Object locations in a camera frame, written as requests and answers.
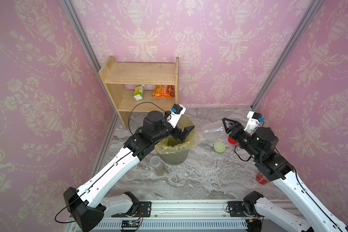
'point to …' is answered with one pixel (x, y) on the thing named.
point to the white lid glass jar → (155, 162)
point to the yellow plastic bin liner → (163, 147)
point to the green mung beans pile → (172, 141)
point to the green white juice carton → (138, 92)
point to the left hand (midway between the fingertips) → (187, 120)
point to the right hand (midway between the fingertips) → (225, 120)
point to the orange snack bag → (164, 91)
